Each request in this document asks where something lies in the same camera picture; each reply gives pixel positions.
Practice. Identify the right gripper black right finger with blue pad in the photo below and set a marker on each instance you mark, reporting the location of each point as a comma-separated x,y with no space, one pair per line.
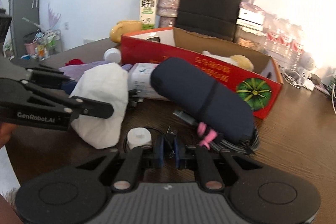
200,161

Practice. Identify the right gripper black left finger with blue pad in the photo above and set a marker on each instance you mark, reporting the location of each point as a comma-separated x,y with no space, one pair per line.
133,165

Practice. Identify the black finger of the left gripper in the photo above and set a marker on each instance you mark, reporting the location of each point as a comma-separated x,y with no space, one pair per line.
50,78
78,105

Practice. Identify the braided cable pink tie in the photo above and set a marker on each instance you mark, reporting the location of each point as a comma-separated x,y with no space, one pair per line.
216,141

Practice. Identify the white round cap bottle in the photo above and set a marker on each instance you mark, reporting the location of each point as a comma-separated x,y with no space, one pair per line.
138,137

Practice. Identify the white plastic bag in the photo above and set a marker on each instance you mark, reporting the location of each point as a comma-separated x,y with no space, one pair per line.
104,92

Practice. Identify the lavender knitted cloth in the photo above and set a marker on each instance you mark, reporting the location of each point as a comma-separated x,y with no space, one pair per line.
76,71

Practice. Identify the red fabric item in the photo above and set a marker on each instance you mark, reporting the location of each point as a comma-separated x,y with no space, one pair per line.
74,62

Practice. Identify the navy blue fabric pouch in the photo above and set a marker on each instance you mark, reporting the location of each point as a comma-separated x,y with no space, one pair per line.
204,98

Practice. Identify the white cap small bottle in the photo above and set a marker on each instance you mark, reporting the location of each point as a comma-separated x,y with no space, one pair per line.
112,55

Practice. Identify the person's left hand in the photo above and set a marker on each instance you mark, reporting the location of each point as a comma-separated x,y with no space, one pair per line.
6,130

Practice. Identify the grey refrigerator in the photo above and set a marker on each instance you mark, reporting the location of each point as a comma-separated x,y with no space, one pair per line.
24,24

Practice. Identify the yellow ceramic mug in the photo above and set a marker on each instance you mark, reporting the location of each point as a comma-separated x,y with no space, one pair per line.
123,27

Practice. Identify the red pumpkin cardboard box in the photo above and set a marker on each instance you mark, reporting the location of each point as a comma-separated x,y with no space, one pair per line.
259,88

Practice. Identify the yellow plush toy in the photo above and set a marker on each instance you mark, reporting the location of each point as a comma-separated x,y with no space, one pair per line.
237,60

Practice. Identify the white green milk carton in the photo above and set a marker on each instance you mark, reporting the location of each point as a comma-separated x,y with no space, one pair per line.
147,13

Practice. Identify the white charger block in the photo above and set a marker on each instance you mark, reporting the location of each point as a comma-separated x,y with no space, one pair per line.
308,84

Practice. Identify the mottled purple vase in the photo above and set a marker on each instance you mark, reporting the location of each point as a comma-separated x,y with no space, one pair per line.
167,10

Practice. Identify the clear jar of seeds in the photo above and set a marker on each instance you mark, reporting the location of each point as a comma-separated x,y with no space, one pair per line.
249,38

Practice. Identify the white round robot toy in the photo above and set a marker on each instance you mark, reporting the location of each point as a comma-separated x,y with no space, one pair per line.
305,65

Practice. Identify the water bottle red label left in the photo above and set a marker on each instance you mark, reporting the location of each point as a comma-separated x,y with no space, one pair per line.
272,32

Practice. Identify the water bottle red label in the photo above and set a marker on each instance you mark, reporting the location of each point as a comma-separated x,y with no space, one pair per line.
296,47
283,41
272,32

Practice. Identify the water bottle red label right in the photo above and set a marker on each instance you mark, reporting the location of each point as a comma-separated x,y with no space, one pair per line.
296,47

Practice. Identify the water bottle red label middle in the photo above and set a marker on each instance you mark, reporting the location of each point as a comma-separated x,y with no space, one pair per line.
283,41

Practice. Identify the black paper shopping bag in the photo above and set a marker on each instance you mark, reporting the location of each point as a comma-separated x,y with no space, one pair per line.
215,18

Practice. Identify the wire rack with toiletries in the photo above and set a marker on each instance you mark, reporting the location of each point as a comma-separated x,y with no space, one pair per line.
41,45

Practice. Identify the white wired earphones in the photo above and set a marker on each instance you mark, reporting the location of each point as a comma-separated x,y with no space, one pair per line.
293,78

